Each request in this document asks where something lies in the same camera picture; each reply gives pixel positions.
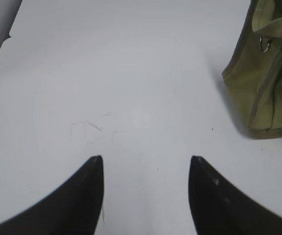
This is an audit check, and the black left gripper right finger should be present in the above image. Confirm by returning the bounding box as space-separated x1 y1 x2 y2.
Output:
188 156 282 235

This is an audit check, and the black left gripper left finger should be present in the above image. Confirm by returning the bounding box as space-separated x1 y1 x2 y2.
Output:
0 156 104 235

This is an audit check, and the olive yellow canvas bag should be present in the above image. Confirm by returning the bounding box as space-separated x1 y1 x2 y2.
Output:
222 0 282 139

